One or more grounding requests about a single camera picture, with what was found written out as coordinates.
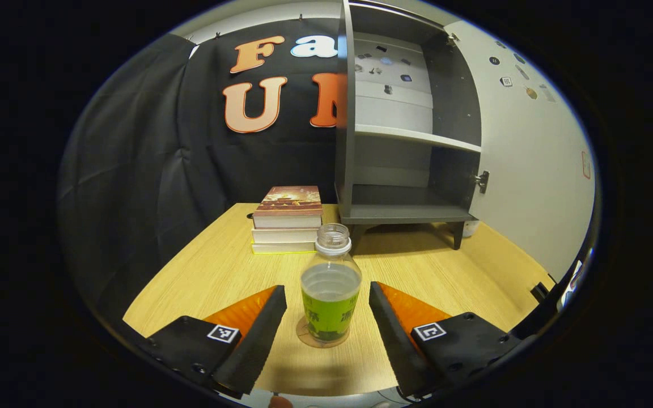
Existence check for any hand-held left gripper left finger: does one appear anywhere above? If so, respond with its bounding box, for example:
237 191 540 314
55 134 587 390
137 284 287 400

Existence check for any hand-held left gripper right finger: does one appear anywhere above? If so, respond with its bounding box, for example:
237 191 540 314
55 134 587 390
368 280 523 398

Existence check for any round brown coaster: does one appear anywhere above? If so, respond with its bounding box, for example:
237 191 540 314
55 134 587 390
295 316 351 349

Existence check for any clear green label bottle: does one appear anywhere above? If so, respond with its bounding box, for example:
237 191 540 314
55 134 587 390
300 223 363 345

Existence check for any beige cabinet door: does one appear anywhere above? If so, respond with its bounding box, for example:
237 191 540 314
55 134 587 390
446 20 596 281

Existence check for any yellow edged book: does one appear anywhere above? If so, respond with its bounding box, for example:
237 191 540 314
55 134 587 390
251 242 317 255

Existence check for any white plain book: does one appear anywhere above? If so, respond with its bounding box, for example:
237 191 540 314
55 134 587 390
251 227 320 244

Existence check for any brown cover book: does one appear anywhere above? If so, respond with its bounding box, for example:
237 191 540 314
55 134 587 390
253 186 324 229

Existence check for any black backdrop cloth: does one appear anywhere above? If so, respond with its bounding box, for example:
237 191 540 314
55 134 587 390
57 17 344 324

